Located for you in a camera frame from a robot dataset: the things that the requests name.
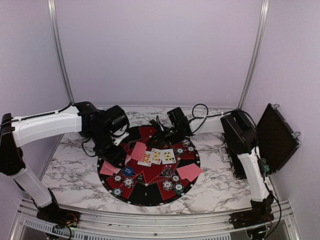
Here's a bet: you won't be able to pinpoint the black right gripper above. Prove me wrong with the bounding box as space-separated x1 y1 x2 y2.
145 125 180 148

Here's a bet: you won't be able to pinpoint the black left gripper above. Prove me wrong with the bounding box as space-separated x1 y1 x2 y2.
88 128 127 169

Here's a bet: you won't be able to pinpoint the face up playing card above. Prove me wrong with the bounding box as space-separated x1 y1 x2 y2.
161 149 177 165

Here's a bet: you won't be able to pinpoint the five of hearts card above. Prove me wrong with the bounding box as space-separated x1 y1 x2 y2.
151 148 163 165

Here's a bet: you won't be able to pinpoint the red playing card deck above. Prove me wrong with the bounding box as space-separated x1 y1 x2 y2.
124 154 131 165

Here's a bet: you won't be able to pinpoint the single red playing card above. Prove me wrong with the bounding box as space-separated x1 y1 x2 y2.
99 161 121 176

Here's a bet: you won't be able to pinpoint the ten of hearts card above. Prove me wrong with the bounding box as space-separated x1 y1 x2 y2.
137 151 154 167

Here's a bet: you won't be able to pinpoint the blue small blind button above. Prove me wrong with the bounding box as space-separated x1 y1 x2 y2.
122 166 135 177

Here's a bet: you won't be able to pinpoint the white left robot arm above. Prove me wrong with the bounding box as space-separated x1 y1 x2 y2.
0 101 130 223

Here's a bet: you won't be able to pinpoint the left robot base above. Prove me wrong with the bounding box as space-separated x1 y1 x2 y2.
35 204 80 228

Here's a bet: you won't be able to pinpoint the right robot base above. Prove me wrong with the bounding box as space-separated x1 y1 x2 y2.
228 209 275 239

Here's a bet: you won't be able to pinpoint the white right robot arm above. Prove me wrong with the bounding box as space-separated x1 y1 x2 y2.
147 107 274 224

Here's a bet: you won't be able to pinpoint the clear round dealer button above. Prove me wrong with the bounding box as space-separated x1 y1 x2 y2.
159 167 175 178

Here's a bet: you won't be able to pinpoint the round red black poker mat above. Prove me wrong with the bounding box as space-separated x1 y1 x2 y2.
97 137 201 207

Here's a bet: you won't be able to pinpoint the black poker chip case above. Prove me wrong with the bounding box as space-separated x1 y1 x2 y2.
220 103 301 179

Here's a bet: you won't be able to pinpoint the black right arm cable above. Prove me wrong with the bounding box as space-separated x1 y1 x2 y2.
190 103 273 211

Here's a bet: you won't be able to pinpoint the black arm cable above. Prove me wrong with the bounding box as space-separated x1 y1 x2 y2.
0 101 75 128
190 103 273 211

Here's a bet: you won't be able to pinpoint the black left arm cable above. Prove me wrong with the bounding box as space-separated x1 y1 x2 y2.
0 101 75 128

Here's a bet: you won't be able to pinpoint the left aluminium frame post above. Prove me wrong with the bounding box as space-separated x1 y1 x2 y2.
47 0 75 104

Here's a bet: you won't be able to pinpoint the aluminium frame post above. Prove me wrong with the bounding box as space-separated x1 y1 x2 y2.
237 0 270 109
47 0 75 104

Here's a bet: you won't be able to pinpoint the aluminium front rail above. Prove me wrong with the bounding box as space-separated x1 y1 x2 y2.
7 197 306 240

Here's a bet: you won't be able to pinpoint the right aluminium frame post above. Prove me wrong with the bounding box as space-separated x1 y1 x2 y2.
237 0 270 109

